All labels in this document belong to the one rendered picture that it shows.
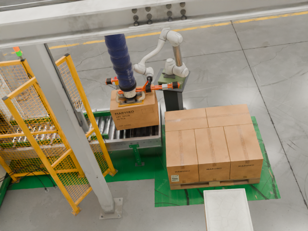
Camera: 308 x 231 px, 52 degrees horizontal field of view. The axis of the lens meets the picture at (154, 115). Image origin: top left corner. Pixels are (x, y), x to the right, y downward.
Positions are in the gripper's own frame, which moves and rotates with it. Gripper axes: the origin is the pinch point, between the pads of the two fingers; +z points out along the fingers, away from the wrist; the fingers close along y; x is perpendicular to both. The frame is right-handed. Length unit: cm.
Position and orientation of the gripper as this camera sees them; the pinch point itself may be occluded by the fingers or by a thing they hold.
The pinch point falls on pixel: (149, 88)
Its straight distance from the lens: 411.0
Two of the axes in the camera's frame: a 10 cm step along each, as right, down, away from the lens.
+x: -9.9, 1.0, 1.0
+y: 1.4, 6.9, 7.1
